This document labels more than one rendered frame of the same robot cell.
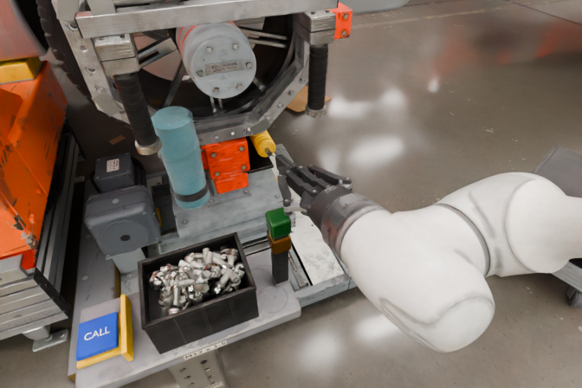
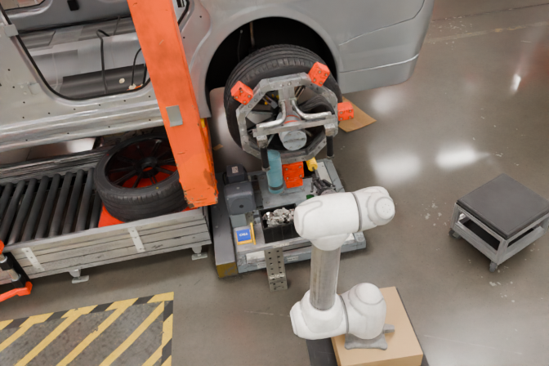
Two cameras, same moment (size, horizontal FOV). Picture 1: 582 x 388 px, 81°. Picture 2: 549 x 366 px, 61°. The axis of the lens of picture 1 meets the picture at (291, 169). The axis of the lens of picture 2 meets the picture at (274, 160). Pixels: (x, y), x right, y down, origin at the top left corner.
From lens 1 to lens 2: 173 cm
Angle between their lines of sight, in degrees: 12
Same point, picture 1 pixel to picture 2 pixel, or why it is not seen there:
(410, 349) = (385, 280)
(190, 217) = (270, 200)
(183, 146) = (275, 167)
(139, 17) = (270, 131)
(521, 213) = not seen: hidden behind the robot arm
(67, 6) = (242, 118)
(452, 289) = not seen: hidden behind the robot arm
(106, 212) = (234, 193)
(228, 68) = (296, 140)
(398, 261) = not seen: hidden behind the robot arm
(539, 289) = (476, 261)
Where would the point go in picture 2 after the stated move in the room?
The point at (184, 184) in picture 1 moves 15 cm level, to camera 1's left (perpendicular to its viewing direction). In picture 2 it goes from (274, 182) to (247, 180)
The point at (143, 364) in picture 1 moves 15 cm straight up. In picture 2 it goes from (259, 246) to (256, 226)
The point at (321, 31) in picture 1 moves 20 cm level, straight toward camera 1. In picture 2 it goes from (329, 131) to (320, 157)
